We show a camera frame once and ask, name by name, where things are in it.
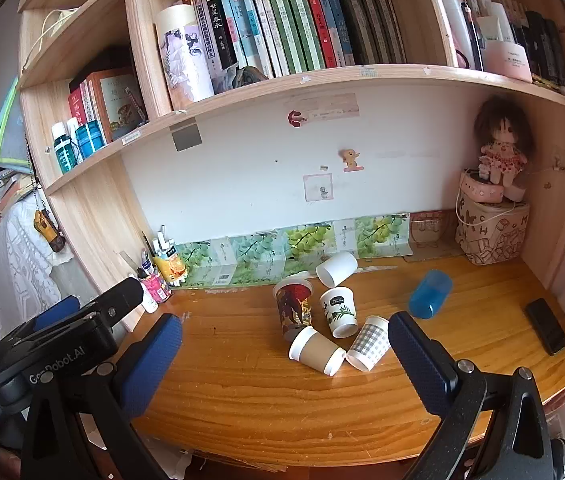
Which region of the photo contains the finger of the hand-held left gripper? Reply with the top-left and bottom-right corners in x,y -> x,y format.
34,295 -> 83,334
81,276 -> 144,334

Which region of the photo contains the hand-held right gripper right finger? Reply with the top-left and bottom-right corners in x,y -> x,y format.
387,311 -> 565,480

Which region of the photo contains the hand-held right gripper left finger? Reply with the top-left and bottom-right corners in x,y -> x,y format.
20,312 -> 184,480

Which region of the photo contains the grey checkered paper cup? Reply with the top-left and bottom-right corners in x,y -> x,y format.
345,315 -> 391,373

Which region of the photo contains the blue plastic cup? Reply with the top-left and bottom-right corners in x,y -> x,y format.
408,269 -> 453,319

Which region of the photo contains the white leaf print cup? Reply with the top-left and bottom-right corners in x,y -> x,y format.
319,287 -> 359,339

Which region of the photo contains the brown sleeve paper cup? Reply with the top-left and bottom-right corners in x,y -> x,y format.
289,326 -> 347,376

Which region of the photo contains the plain white paper cup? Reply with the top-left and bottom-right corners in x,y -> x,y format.
315,251 -> 359,289

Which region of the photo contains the red patterned paper cup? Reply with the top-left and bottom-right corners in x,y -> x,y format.
273,276 -> 314,342

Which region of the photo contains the row of upright books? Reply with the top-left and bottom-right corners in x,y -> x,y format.
181,0 -> 407,78

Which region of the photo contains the pink pen holder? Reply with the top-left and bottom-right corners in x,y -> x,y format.
137,265 -> 172,304

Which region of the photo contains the clear ruler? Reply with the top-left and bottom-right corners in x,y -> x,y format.
120,250 -> 140,278

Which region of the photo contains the white lace cloth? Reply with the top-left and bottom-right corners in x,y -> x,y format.
0,199 -> 76,341

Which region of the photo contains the orange pen holder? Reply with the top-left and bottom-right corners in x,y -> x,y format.
154,244 -> 188,288

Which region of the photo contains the wooden bookshelf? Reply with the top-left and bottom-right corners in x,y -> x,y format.
16,0 -> 565,311

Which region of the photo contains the green grape print box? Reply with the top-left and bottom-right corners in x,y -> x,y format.
222,232 -> 288,283
335,213 -> 413,260
176,240 -> 238,288
282,222 -> 345,273

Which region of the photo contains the pile of books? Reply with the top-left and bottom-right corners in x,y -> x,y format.
0,167 -> 36,226

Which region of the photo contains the clear plastic container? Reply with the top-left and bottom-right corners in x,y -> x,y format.
408,211 -> 450,250

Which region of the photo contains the black smartphone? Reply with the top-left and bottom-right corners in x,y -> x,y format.
525,298 -> 565,356

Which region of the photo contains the beige letter print bag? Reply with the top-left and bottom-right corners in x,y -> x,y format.
455,194 -> 531,266

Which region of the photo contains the teal bottle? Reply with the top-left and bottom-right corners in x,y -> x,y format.
52,121 -> 78,175

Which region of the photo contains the blue jar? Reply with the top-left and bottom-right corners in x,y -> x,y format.
75,121 -> 108,154

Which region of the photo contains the grey tape patch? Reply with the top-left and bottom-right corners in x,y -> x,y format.
171,121 -> 202,152

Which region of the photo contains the pink dotted pouch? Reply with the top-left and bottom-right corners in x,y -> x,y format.
459,170 -> 507,205

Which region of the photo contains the brown cover book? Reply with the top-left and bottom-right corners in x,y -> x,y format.
86,67 -> 150,142

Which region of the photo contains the red book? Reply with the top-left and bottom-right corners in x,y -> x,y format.
68,86 -> 92,126

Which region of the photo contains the brown haired rag doll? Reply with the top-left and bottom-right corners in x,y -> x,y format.
473,96 -> 534,189

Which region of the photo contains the rolled illustrated poster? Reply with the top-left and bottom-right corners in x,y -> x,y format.
155,4 -> 215,111

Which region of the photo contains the white pink box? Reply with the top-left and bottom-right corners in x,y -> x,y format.
482,40 -> 533,84

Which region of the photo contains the row of dark books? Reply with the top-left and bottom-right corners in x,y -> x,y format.
435,0 -> 565,87

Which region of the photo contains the brown keychain pouch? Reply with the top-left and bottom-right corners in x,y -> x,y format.
34,208 -> 66,253

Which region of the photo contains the white cable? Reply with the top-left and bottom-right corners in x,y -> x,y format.
455,171 -> 523,228

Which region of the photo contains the pink square wall sticker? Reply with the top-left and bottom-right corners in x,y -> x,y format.
303,173 -> 334,202

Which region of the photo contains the yellow figure wall sticker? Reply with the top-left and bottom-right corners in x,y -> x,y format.
339,148 -> 364,173

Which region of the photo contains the cream cord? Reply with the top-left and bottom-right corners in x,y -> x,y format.
22,6 -> 80,73

